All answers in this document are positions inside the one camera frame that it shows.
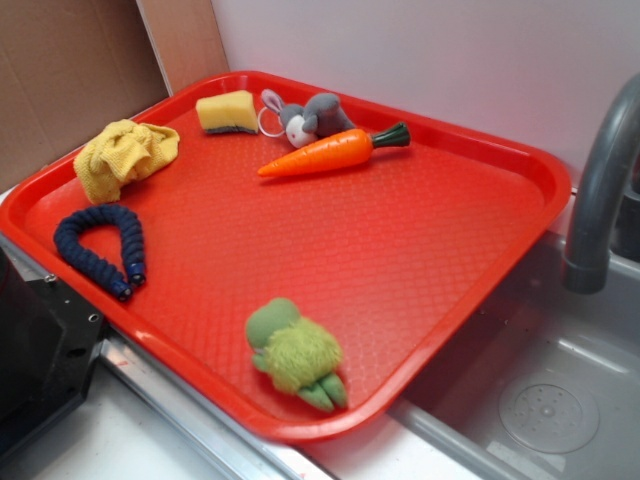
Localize green plush toy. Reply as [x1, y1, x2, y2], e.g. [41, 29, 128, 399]
[245, 298, 348, 413]

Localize brown cardboard panel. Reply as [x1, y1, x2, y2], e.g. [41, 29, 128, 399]
[1, 1, 228, 191]

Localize orange plastic toy carrot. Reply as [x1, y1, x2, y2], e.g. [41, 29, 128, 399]
[257, 122, 411, 178]

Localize grey toy sink basin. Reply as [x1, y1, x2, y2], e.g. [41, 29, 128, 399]
[391, 234, 639, 479]

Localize grey toy faucet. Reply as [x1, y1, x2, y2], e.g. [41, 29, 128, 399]
[561, 75, 639, 294]

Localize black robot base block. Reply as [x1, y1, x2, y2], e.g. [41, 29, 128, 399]
[1, 253, 104, 461]

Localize red plastic tray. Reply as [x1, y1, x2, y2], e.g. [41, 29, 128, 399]
[1, 72, 571, 444]

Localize dark blue segmented toy snake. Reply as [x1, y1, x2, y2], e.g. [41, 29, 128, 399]
[53, 204, 146, 302]

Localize yellow sponge with grey base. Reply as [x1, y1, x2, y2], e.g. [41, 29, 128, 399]
[195, 90, 259, 134]

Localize yellow crumpled cloth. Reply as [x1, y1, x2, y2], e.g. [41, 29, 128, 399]
[73, 119, 180, 205]

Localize grey plush bunny keychain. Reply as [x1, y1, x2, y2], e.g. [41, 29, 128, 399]
[257, 89, 355, 149]

